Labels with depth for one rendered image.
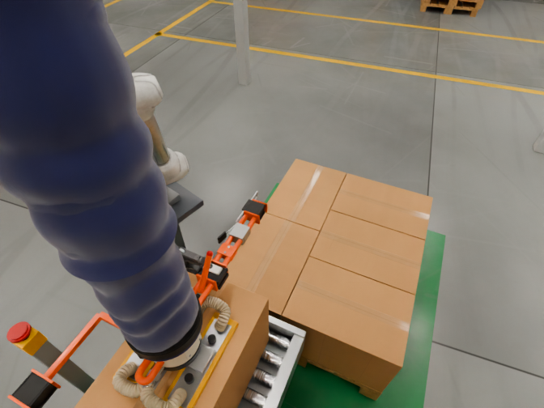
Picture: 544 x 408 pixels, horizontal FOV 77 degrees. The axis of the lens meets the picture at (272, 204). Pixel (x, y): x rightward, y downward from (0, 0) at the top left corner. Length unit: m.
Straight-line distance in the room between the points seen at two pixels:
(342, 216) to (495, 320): 1.25
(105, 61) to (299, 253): 1.65
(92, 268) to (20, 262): 2.51
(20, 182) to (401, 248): 1.91
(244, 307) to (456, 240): 2.13
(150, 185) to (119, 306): 0.32
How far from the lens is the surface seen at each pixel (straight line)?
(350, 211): 2.25
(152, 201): 0.64
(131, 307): 0.83
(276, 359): 1.71
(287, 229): 2.10
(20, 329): 1.49
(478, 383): 2.56
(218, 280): 1.25
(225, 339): 1.30
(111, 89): 0.52
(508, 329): 2.82
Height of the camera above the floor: 2.16
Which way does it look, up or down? 46 degrees down
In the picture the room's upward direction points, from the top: straight up
